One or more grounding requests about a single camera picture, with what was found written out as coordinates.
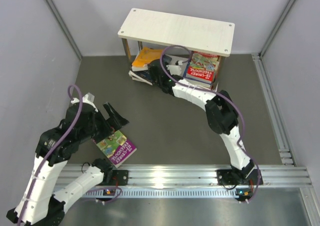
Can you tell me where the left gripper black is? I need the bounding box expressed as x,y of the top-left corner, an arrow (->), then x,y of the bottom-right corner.
78,101 -> 129,143

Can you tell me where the dark blue Nineteen Eighty-Four book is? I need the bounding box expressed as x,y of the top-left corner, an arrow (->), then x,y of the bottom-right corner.
128,54 -> 173,85

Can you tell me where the orange yellow book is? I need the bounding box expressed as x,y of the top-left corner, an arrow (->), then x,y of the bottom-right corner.
131,47 -> 163,72

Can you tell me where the purple treehouse book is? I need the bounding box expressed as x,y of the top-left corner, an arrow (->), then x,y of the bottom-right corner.
96,130 -> 137,168

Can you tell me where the yellow brown paperback book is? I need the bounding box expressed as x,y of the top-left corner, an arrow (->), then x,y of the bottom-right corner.
186,78 -> 212,89

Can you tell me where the red treehouse book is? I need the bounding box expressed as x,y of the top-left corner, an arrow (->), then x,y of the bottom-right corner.
183,51 -> 221,84

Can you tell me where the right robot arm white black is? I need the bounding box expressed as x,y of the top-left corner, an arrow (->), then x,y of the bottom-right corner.
148,59 -> 255,184

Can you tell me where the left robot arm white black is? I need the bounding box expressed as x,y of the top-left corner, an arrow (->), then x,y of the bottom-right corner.
6,93 -> 129,225

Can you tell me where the white two-tier shelf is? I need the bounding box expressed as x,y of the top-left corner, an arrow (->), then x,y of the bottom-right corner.
118,8 -> 235,90

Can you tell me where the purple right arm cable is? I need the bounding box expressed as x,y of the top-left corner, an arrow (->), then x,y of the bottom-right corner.
159,45 -> 263,204

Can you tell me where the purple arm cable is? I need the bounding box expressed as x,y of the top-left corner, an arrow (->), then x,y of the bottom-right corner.
17,84 -> 123,224
159,45 -> 263,204

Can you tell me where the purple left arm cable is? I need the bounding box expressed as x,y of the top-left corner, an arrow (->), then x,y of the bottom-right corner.
17,84 -> 123,224

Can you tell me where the aluminium rail base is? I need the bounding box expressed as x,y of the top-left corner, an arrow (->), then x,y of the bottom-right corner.
52,164 -> 313,199

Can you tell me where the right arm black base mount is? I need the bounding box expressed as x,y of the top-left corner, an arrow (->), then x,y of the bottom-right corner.
216,169 -> 258,186

